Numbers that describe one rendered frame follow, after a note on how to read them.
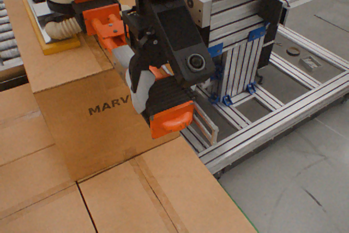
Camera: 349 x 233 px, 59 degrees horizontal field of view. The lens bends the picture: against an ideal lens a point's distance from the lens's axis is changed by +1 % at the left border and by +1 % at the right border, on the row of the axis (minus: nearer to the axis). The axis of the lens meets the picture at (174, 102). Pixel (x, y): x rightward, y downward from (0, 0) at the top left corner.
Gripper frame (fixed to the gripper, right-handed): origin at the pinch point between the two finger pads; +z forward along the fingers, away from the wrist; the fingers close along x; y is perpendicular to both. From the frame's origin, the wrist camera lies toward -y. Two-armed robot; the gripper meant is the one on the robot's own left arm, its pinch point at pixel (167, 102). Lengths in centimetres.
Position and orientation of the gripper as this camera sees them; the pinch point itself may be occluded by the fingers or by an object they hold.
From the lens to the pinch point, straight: 50.2
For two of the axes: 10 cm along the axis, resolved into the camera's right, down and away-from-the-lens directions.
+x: -8.8, 3.3, -3.4
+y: -4.7, -6.2, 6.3
